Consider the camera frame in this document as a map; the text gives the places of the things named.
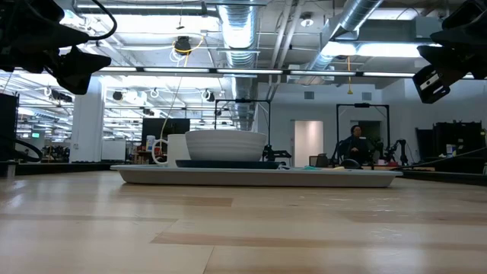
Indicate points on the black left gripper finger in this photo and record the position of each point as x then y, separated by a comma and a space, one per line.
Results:
57, 34
78, 74

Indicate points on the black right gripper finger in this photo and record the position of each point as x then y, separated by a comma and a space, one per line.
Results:
431, 72
462, 38

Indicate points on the white mug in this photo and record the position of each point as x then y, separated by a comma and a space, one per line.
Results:
177, 148

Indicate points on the white bowl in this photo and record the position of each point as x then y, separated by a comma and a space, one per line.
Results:
224, 146

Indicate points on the dark teal plate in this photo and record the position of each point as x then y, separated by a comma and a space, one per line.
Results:
228, 164

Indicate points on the black background robot arm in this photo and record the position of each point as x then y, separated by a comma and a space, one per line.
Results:
274, 154
401, 146

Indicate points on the grey plastic tray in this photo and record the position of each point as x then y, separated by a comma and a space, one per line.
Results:
247, 178

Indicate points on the white pillar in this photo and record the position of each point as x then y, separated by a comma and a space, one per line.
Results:
87, 114

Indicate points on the bright ceiling light panel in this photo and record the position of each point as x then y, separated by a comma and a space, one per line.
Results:
380, 49

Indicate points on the black equipment rack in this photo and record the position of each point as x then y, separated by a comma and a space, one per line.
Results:
464, 133

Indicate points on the white blue container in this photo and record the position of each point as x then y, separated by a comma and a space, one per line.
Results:
451, 150

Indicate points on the white board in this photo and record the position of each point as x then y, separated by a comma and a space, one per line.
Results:
113, 150

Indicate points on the black cabinet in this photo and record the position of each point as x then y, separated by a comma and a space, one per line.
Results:
8, 125

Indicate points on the black computer monitor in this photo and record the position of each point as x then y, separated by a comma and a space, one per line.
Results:
150, 129

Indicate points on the white wipes canister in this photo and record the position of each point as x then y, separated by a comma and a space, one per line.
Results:
149, 141

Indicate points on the person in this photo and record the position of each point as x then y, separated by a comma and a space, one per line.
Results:
355, 146

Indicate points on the black ceiling device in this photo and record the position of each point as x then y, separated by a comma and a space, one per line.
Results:
183, 45

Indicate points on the white door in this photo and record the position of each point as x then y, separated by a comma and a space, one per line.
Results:
308, 141

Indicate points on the long linear ceiling light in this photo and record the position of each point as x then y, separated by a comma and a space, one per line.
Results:
247, 71

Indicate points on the black rig frame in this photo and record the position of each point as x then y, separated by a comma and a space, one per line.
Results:
243, 100
361, 104

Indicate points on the black table frame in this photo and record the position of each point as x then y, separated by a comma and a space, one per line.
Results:
57, 167

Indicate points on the silver ceiling duct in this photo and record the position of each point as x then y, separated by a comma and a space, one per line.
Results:
357, 11
239, 34

